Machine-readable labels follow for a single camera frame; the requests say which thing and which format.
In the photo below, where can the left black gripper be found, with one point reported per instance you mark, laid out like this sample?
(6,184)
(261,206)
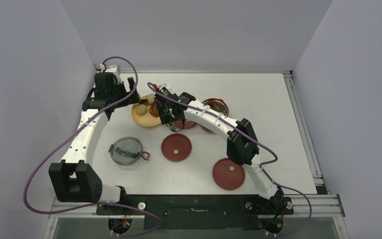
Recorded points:
(135,99)

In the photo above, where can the red steel bowl with handles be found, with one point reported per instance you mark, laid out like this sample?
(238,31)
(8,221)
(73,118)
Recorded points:
(179,124)

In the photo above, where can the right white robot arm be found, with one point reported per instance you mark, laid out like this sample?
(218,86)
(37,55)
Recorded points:
(243,147)

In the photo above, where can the red steel bowl tall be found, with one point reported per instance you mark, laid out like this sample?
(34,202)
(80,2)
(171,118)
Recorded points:
(217,105)

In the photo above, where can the orange plastic plate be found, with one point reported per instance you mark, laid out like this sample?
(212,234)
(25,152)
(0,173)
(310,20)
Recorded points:
(146,120)

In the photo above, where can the grey transparent lid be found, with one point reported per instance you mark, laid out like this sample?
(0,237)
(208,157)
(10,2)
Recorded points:
(127,150)

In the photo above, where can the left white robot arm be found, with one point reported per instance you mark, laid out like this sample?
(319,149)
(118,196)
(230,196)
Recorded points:
(73,178)

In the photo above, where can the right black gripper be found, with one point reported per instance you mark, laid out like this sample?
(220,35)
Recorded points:
(164,119)

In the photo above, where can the red round lid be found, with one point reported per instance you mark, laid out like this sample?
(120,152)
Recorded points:
(228,175)
(176,147)

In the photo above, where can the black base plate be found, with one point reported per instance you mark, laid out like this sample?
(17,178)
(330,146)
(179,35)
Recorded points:
(206,212)

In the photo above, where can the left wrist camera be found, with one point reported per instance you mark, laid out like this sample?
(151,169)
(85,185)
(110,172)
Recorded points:
(114,69)

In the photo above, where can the white bun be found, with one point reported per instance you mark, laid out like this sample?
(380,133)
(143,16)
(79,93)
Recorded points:
(141,110)
(150,99)

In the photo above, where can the orange fried food pieces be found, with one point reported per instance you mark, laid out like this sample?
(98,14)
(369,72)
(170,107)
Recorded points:
(153,110)

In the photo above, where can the aluminium frame rail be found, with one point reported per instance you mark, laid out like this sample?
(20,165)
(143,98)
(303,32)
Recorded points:
(192,151)

